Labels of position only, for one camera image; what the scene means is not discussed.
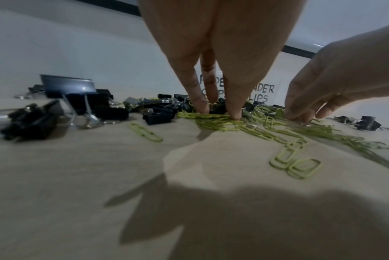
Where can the person's left hand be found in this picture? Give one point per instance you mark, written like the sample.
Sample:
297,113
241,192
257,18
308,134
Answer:
230,38

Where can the person's right hand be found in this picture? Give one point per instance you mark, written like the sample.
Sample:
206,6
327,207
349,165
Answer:
348,71

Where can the transparent box for binder clips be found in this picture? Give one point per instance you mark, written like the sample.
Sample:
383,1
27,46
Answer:
265,90

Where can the pile of green paper clips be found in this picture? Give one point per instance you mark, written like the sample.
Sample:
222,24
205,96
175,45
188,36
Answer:
213,124

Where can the grey wall rail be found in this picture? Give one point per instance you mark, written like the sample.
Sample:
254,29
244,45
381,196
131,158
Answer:
297,50

